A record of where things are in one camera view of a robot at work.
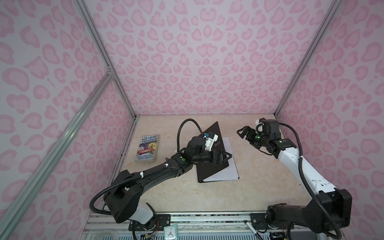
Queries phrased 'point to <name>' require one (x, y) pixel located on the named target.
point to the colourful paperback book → (147, 149)
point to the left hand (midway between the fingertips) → (228, 154)
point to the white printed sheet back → (229, 173)
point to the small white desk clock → (170, 232)
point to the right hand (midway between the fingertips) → (242, 133)
